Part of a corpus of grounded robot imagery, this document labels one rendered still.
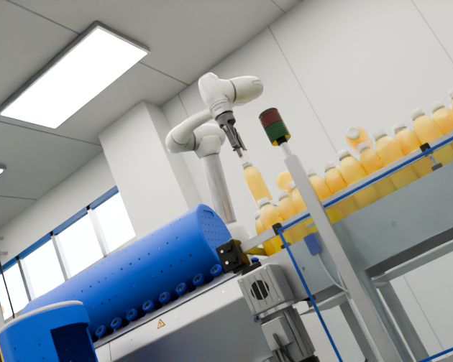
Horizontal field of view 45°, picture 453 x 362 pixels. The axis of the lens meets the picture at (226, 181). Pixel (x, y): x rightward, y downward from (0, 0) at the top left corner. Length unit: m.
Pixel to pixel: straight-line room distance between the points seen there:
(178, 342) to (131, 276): 0.29
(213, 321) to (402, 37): 3.49
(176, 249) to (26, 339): 0.56
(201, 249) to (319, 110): 3.17
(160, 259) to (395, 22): 3.48
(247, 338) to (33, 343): 0.68
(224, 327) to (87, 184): 4.54
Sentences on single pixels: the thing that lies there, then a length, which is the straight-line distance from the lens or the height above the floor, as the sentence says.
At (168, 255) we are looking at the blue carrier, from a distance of 1.96.
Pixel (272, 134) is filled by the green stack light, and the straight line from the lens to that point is 1.59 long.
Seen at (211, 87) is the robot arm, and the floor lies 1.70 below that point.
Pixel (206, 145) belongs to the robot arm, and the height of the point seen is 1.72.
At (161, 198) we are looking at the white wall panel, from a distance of 5.22.
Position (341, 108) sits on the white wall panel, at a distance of 4.85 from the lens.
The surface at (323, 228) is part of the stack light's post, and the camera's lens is 1.52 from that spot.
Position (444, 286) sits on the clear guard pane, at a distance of 1.58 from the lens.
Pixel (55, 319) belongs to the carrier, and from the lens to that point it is 1.82.
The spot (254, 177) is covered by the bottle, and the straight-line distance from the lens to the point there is 2.15.
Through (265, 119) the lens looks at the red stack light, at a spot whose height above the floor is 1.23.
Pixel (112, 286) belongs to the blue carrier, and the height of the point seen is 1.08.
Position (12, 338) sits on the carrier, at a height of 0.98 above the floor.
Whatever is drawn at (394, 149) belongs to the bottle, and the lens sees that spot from 1.74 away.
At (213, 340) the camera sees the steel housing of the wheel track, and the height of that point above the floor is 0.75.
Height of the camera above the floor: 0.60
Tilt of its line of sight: 19 degrees up
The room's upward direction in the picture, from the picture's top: 24 degrees counter-clockwise
